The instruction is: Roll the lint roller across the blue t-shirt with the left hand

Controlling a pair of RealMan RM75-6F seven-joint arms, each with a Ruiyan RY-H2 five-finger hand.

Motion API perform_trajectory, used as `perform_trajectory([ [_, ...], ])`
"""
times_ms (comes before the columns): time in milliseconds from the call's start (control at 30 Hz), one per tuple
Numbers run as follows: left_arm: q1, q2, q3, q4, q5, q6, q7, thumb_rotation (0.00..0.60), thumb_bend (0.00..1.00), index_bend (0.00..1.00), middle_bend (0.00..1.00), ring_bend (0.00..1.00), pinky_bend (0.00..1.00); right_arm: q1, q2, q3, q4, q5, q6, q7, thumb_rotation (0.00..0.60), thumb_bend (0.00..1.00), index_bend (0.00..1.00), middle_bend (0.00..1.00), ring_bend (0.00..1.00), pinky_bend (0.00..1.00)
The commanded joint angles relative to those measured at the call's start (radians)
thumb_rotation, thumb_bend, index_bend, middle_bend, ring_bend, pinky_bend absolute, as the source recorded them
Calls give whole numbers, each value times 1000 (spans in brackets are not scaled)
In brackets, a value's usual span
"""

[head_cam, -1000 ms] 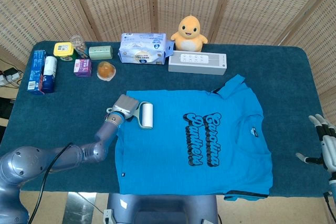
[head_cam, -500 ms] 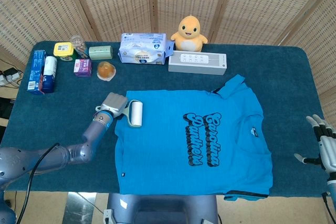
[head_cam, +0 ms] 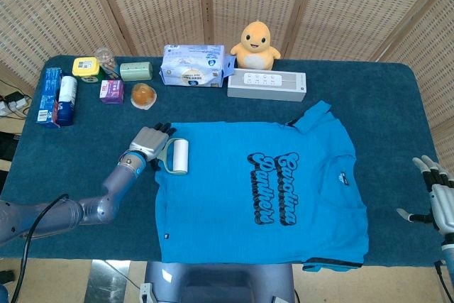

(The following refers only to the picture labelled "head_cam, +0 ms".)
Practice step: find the blue toothpaste box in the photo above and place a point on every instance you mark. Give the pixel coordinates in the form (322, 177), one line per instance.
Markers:
(48, 97)

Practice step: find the blue printed t-shirt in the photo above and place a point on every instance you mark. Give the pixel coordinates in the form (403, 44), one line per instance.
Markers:
(220, 193)

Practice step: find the small purple box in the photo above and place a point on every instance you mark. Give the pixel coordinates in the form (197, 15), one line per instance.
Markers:
(111, 92)

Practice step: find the blue white bottle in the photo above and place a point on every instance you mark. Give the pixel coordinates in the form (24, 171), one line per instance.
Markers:
(67, 100)

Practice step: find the grey power strip box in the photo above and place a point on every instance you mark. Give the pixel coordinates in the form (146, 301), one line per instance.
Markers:
(266, 88)

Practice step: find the clear plastic jar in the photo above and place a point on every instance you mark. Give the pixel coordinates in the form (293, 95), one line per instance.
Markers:
(108, 63)

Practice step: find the black equipment case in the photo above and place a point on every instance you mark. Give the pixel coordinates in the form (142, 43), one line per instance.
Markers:
(7, 143)

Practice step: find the dark teal covered table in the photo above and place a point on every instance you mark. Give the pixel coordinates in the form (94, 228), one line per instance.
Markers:
(124, 239)

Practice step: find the white floor power strip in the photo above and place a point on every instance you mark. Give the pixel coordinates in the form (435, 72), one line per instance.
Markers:
(14, 102)

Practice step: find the shiny metal table base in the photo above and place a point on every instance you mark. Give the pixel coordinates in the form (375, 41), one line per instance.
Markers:
(106, 281)

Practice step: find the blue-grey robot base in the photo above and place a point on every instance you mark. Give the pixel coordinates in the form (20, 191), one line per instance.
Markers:
(220, 283)

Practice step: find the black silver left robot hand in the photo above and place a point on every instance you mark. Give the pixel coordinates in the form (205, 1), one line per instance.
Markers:
(147, 141)

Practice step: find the yellow lidded container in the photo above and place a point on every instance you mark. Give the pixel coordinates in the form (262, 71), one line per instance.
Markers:
(85, 66)

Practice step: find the grey silver right robot hand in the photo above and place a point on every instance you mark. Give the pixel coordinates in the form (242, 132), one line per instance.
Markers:
(443, 207)

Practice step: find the woven rattan folding screen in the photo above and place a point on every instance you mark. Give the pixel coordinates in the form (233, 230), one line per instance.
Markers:
(159, 5)

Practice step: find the orange plush toy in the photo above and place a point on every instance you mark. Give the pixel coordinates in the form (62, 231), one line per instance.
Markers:
(255, 45)

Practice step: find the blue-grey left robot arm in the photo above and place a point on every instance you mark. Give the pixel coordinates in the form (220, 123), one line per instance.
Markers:
(101, 207)

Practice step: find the blue tissue pack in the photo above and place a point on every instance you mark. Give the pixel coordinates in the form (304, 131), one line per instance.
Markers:
(193, 67)

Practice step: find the orange jelly cup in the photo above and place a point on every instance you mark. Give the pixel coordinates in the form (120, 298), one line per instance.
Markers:
(143, 96)

